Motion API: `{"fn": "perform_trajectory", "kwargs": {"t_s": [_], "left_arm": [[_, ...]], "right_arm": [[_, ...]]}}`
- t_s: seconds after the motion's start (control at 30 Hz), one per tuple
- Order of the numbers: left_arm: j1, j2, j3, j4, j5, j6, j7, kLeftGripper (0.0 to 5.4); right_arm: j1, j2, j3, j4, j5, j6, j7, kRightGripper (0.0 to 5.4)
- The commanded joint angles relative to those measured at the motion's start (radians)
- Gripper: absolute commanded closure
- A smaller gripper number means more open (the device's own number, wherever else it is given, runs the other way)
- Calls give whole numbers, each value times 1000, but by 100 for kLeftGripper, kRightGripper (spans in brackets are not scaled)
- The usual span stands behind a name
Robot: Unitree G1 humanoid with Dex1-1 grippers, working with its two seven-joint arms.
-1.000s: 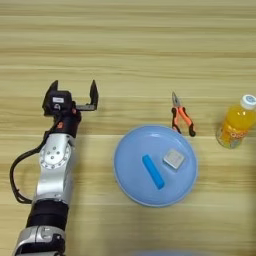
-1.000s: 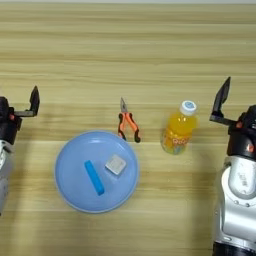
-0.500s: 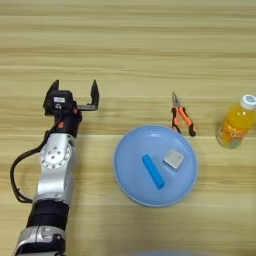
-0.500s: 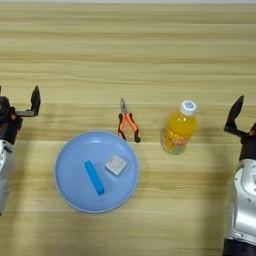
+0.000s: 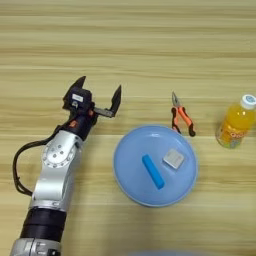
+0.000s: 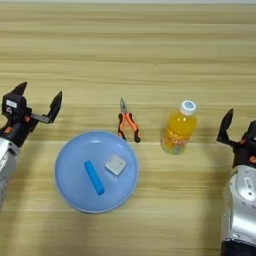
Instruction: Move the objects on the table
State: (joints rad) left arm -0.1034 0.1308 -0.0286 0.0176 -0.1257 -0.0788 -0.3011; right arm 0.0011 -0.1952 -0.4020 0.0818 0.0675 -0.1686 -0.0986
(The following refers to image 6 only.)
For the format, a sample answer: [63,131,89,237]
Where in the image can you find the round blue plate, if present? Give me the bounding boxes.
[54,130,140,214]

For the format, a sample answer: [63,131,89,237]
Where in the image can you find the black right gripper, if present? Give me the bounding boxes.
[216,108,256,169]

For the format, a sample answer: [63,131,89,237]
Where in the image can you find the orange juice bottle white cap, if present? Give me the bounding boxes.
[160,99,198,156]

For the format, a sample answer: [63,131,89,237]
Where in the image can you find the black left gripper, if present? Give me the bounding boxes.
[0,81,63,148]

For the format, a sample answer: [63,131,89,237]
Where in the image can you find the orange black handled pliers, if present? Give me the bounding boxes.
[117,97,142,144]

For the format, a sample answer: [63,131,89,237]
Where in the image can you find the small silver square block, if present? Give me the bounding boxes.
[104,153,128,176]

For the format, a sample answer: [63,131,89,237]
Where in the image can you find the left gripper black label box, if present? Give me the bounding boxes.
[1,93,28,118]

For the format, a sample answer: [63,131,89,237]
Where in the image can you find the blue rectangular bar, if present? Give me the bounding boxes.
[83,160,106,196]

